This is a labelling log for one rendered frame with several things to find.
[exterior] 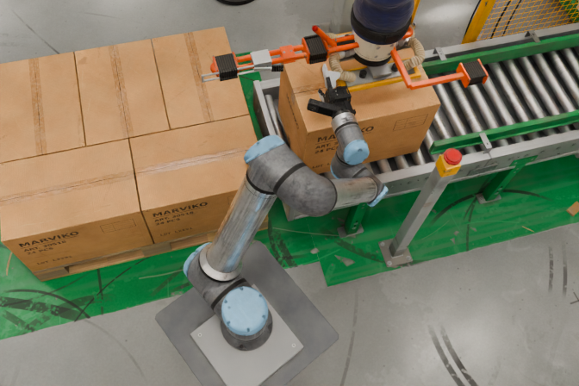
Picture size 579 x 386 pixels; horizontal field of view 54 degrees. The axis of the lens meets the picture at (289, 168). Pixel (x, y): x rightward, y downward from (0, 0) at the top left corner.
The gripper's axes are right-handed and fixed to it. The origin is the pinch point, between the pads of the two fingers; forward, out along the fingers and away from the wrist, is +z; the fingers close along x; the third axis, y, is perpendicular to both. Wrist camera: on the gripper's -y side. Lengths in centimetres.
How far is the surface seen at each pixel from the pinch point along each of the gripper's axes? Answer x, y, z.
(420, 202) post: -57, 43, -36
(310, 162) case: -54, 1, -6
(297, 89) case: -26.9, -1.4, 15.9
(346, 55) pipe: -4.9, 15.6, 11.6
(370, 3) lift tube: 26.0, 17.9, 7.7
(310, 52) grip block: 1.8, -0.4, 10.9
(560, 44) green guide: -57, 157, 35
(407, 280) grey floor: -121, 49, -51
